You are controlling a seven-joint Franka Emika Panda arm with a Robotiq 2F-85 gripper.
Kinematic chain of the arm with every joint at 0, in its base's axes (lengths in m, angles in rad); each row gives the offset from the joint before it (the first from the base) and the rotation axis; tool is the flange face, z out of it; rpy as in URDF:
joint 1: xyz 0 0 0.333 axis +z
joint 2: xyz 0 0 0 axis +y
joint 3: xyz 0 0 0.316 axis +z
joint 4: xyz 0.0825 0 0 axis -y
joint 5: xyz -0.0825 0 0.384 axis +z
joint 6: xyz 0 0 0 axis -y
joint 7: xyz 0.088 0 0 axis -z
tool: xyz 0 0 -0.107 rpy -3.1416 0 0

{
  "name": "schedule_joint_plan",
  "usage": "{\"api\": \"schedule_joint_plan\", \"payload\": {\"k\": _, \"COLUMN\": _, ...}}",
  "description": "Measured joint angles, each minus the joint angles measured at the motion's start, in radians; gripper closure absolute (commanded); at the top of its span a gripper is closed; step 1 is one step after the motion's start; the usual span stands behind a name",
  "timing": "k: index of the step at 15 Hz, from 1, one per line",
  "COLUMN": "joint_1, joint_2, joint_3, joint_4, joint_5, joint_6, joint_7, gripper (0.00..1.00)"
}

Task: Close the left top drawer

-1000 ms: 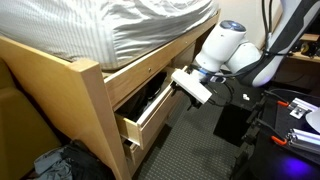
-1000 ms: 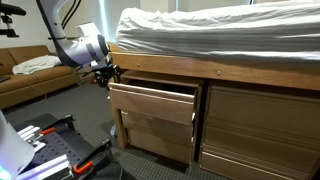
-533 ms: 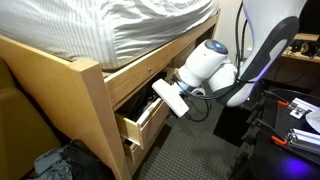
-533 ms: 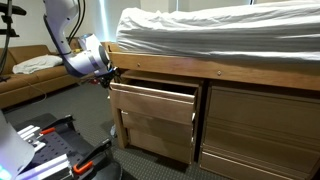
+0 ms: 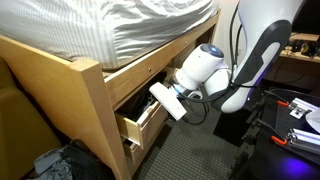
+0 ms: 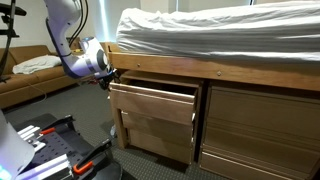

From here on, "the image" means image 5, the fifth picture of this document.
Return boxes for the mattress with white sheet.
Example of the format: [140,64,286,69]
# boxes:
[0,0,219,71]

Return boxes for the light wooden bed frame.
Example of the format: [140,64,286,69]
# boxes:
[0,9,222,180]

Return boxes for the black box stand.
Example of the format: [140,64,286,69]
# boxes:
[213,99,265,148]

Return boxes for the wooden desk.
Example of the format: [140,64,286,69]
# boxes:
[263,31,320,84]

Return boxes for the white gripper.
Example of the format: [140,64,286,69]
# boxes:
[148,82,188,122]

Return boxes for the black and yellow gadget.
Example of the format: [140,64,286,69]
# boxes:
[291,38,320,58]

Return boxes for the black monitor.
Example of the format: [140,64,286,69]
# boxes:
[292,0,320,35]

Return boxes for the grey and black clothes pile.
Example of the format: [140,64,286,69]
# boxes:
[28,139,111,180]

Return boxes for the closed wooden drawer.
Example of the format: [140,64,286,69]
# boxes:
[127,129,167,178]

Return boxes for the aluminium extrusion bar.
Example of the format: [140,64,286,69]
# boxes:
[287,128,320,155]
[288,97,320,120]

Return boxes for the light wooden drawer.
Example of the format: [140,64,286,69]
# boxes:
[114,99,170,150]

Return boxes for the dark clothes in drawer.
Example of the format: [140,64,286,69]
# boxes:
[116,74,159,123]

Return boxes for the black clamp with orange handle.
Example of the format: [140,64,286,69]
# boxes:
[262,89,291,108]
[254,118,289,147]

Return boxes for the slightly open wooden drawer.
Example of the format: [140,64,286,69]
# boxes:
[121,123,167,166]

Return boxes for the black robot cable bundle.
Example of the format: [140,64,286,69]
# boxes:
[173,3,261,126]

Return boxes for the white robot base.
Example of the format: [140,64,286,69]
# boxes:
[304,107,320,134]

